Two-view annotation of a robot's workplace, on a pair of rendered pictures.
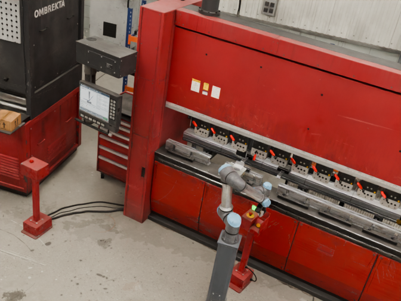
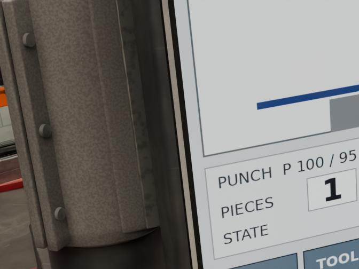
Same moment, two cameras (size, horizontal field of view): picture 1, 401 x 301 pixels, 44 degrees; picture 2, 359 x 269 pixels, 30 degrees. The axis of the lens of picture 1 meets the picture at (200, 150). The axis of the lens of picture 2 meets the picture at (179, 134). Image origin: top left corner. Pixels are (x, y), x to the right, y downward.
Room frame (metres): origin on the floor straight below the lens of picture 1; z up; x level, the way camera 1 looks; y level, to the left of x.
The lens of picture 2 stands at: (3.79, 1.39, 1.55)
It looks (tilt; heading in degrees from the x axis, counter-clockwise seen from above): 18 degrees down; 320
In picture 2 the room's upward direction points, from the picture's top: 7 degrees counter-clockwise
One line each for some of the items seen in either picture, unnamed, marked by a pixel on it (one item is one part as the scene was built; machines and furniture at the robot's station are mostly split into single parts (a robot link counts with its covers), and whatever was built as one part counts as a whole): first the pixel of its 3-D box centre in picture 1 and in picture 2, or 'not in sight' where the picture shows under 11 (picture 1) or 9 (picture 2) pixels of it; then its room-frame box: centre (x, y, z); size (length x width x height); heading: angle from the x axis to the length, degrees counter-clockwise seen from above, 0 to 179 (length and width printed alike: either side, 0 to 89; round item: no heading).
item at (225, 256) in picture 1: (222, 272); not in sight; (3.24, -0.37, 0.39); 0.18 x 0.18 x 0.77; 79
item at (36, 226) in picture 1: (36, 196); not in sight; (3.81, 1.51, 0.41); 0.25 x 0.20 x 0.83; 157
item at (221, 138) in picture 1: (222, 134); not in sight; (4.16, -0.18, 1.26); 0.15 x 0.09 x 0.17; 67
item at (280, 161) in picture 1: (281, 156); not in sight; (3.92, -0.73, 1.26); 0.15 x 0.09 x 0.17; 67
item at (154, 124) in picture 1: (163, 112); not in sight; (4.61, 0.44, 1.15); 0.85 x 0.25 x 2.30; 157
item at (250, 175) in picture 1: (242, 173); not in sight; (4.05, -0.44, 0.92); 0.39 x 0.06 x 0.10; 67
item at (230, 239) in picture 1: (231, 234); not in sight; (3.24, -0.37, 0.82); 0.15 x 0.15 x 0.10
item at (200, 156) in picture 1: (188, 151); not in sight; (4.28, 0.12, 0.92); 0.50 x 0.06 x 0.10; 67
